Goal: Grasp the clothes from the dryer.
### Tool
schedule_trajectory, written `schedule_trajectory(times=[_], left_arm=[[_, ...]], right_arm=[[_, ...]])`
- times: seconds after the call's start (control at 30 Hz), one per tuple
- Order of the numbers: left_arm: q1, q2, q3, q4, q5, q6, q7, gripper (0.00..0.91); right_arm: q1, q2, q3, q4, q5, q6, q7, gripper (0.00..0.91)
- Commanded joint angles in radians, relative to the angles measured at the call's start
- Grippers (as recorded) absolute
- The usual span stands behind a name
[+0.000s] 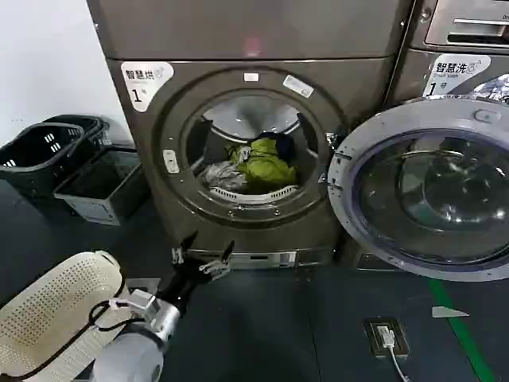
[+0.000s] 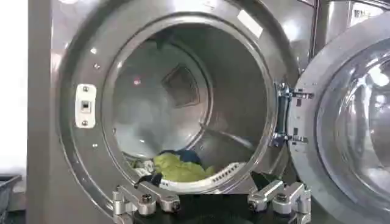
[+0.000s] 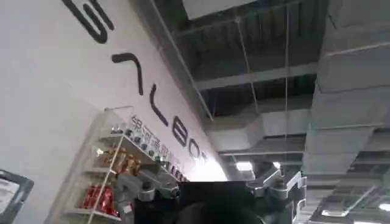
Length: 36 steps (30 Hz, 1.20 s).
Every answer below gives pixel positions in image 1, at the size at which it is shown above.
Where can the grey washer with drawer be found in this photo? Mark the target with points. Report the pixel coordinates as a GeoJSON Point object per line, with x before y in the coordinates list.
{"type": "Point", "coordinates": [413, 79]}

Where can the black plastic laundry basket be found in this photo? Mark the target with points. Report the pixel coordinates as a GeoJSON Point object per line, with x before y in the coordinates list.
{"type": "Point", "coordinates": [24, 175]}
{"type": "Point", "coordinates": [93, 127]}

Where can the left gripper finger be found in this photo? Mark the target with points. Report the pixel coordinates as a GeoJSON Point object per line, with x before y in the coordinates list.
{"type": "Point", "coordinates": [183, 250]}
{"type": "Point", "coordinates": [226, 258]}

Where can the grey triangular floor scrap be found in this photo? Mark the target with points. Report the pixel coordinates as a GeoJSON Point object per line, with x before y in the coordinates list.
{"type": "Point", "coordinates": [443, 312]}

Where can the white grey cloth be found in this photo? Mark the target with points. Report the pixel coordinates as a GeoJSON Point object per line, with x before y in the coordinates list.
{"type": "Point", "coordinates": [222, 173]}

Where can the grey dryer with open drum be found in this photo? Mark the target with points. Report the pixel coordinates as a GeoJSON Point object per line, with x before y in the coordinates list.
{"type": "Point", "coordinates": [238, 36]}

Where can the green floor tape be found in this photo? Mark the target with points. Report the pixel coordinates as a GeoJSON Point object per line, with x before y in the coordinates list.
{"type": "Point", "coordinates": [461, 334]}

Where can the green garment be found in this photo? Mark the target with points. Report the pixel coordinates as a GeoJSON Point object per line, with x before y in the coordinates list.
{"type": "Point", "coordinates": [270, 165]}

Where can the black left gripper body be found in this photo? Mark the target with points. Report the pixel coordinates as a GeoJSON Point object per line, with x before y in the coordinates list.
{"type": "Point", "coordinates": [181, 284]}

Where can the dark blue garment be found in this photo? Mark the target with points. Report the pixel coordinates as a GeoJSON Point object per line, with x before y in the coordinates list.
{"type": "Point", "coordinates": [284, 145]}

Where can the grey rectangular plastic basket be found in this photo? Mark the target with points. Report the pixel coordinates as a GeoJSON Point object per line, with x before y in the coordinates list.
{"type": "Point", "coordinates": [95, 207]}

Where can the black floor socket box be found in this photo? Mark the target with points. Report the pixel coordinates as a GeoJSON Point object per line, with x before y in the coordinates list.
{"type": "Point", "coordinates": [371, 338]}

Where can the white dryer number sticker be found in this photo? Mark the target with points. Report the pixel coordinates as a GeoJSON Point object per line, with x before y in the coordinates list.
{"type": "Point", "coordinates": [139, 87]}

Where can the white washer number sticker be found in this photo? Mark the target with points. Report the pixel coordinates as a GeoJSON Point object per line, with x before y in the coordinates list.
{"type": "Point", "coordinates": [449, 77]}

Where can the cream perforated laundry basket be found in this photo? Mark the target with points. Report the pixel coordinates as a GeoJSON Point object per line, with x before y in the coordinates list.
{"type": "Point", "coordinates": [51, 302]}

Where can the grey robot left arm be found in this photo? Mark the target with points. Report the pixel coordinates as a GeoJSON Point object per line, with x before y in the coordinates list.
{"type": "Point", "coordinates": [131, 358]}

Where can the round glass dryer door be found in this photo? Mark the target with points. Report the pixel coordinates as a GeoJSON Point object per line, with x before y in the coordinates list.
{"type": "Point", "coordinates": [397, 119]}

